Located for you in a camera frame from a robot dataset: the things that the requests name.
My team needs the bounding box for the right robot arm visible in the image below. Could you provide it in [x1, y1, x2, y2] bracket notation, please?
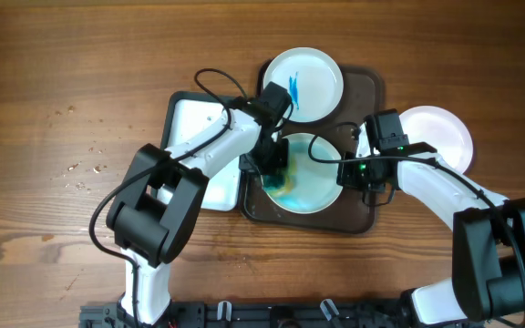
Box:
[337, 109, 525, 327]

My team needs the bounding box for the white plate blue streak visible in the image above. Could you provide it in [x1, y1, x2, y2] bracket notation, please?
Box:
[262, 47, 344, 123]

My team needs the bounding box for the pinkish white plate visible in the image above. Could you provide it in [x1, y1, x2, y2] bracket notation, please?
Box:
[399, 106, 474, 173]

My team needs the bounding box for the black tray with white liner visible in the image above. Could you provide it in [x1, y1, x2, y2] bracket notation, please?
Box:
[160, 91, 241, 211]

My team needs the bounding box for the brown plastic tray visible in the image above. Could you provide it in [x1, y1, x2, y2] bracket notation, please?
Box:
[238, 65, 385, 234]

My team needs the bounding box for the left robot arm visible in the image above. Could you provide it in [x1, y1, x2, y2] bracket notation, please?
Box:
[106, 83, 293, 326]

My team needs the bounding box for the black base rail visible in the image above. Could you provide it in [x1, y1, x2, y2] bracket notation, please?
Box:
[78, 299, 487, 328]

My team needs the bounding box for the white plate blue smear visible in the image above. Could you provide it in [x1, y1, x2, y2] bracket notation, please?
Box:
[265, 133, 343, 214]

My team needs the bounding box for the green yellow sponge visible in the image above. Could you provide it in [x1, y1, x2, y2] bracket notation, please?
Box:
[262, 159, 296, 197]

